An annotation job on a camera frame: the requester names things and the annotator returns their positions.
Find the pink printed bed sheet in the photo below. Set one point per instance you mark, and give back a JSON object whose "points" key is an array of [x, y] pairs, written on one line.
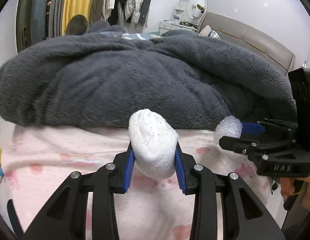
{"points": [[57, 155]]}

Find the beige coat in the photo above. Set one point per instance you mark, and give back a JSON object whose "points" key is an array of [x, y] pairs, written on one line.
{"points": [[100, 0]]}

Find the white puffer jacket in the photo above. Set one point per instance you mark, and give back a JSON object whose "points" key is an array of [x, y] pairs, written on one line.
{"points": [[135, 2]]}

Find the white desktop shelf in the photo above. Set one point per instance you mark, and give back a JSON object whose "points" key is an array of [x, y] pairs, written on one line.
{"points": [[179, 11]]}

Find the white dressing table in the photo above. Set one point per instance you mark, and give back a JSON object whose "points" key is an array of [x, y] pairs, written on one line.
{"points": [[175, 26]]}

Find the beige padded headboard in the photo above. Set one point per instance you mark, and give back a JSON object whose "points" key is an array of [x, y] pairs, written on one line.
{"points": [[244, 37]]}

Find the yellow curtain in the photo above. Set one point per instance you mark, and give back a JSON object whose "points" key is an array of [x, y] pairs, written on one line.
{"points": [[77, 0]]}

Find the grey curtain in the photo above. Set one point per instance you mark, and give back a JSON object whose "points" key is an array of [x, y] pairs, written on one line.
{"points": [[57, 5]]}

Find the clear bubble wrap wad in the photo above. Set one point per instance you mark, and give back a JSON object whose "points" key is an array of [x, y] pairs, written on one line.
{"points": [[227, 128]]}

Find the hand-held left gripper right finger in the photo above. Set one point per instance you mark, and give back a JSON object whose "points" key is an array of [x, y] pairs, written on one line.
{"points": [[181, 170]]}

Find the dark glass balcony door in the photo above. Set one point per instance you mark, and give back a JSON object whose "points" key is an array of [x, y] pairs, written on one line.
{"points": [[37, 10]]}

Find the beige pillow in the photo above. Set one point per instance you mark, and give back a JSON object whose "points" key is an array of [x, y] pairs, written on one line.
{"points": [[204, 31]]}

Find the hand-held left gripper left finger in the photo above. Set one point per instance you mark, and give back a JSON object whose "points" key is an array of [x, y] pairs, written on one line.
{"points": [[128, 170]]}

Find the black jacket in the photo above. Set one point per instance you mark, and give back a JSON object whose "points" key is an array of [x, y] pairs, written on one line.
{"points": [[120, 2]]}

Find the white sock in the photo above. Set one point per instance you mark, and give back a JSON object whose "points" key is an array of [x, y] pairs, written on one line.
{"points": [[152, 142]]}

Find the person's right hand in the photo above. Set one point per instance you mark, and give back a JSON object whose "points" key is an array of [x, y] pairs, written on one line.
{"points": [[308, 195]]}

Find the dark grey vest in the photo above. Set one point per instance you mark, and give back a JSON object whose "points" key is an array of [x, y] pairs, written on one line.
{"points": [[145, 7]]}

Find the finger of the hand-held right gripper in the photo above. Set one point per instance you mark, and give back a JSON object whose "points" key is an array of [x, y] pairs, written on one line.
{"points": [[237, 143], [253, 128]]}

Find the round white mirror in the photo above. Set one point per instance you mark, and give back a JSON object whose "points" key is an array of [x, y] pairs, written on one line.
{"points": [[194, 5]]}

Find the dark grey fleece blanket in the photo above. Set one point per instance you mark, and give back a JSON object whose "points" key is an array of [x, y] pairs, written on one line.
{"points": [[120, 80]]}

